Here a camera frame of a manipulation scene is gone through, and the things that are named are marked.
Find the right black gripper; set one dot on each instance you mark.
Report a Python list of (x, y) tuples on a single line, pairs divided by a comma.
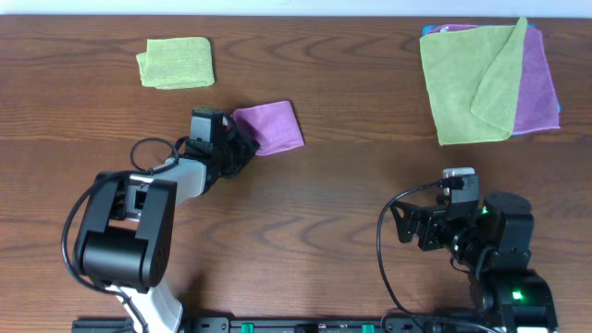
[(426, 228)]

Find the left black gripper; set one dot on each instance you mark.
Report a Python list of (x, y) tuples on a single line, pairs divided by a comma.
[(239, 149)]

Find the folded green cloth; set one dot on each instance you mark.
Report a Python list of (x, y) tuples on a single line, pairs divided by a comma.
[(177, 63)]

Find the purple microfiber cloth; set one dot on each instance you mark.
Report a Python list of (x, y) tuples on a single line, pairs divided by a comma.
[(274, 127)]

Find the blue cloth at bottom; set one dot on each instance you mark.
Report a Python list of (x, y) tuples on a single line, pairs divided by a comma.
[(538, 102)]

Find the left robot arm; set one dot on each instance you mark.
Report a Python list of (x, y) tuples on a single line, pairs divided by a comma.
[(117, 236)]

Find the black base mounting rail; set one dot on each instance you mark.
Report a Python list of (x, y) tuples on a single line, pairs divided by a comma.
[(390, 325)]

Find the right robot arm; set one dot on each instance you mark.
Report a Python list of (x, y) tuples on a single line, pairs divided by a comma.
[(489, 240)]

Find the lower purple cloth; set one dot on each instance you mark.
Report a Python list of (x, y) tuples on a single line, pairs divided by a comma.
[(488, 83)]

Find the flat green cloth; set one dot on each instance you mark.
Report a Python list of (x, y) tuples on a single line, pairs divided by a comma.
[(473, 80)]

